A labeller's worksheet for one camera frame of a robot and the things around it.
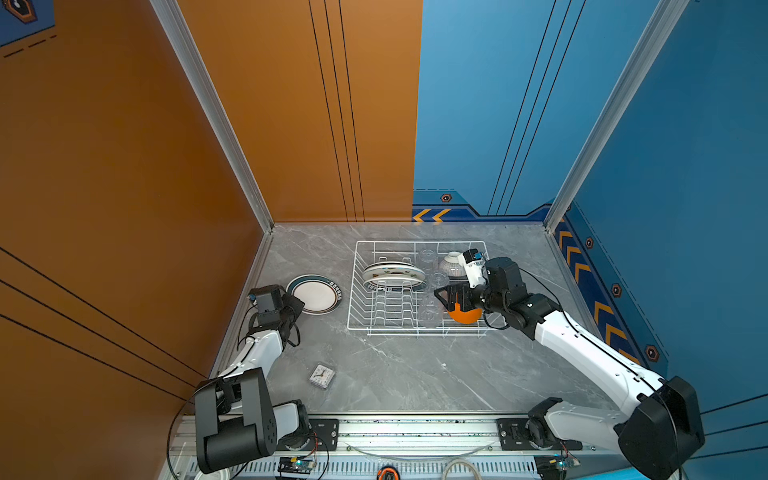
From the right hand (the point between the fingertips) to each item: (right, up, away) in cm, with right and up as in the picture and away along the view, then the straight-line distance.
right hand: (445, 289), depth 80 cm
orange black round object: (-17, -40, -13) cm, 45 cm away
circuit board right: (+24, -41, -9) cm, 49 cm away
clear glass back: (-3, +8, +16) cm, 18 cm away
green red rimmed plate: (-39, -4, +22) cm, 45 cm away
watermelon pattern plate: (-13, +5, +9) cm, 17 cm away
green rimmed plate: (-14, -1, +18) cm, 23 cm away
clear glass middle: (0, +1, +12) cm, 12 cm away
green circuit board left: (-37, -41, -9) cm, 56 cm away
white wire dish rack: (-13, -10, +16) cm, 23 cm away
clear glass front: (-3, -7, +5) cm, 10 cm away
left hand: (-43, -4, +11) cm, 45 cm away
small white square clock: (-34, -24, +1) cm, 41 cm away
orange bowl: (+8, -10, +11) cm, 17 cm away
